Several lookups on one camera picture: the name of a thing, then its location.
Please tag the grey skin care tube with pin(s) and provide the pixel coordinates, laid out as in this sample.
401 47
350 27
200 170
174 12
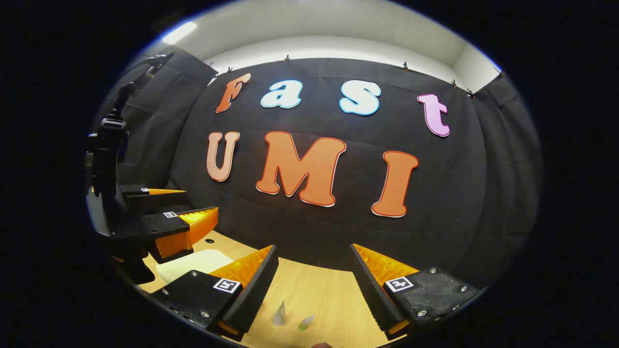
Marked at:
279 315

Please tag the pale yellow suitcase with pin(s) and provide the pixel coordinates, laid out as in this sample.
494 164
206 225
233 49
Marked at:
193 265

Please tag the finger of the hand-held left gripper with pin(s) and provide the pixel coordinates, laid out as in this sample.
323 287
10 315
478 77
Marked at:
154 200
154 228

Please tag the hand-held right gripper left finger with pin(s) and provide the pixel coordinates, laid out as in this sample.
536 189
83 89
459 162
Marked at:
256 290

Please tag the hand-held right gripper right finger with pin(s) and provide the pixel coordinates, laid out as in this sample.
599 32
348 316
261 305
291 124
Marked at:
375 295

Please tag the green white skin care tube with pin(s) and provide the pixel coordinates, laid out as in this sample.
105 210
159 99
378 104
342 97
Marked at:
306 322

